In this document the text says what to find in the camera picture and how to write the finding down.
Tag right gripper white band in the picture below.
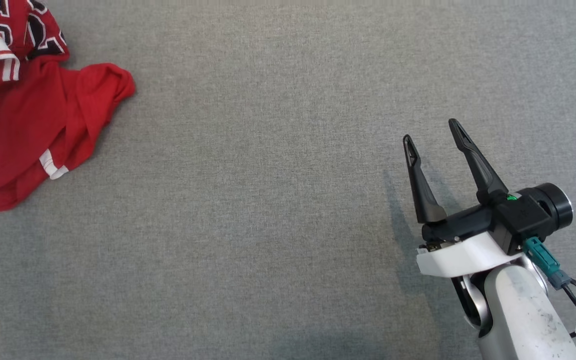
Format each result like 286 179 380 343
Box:
402 118 574 279

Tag red shorts white stripes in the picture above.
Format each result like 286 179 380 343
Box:
0 56 137 214

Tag black cable teal connector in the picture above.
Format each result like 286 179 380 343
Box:
522 236 576 343

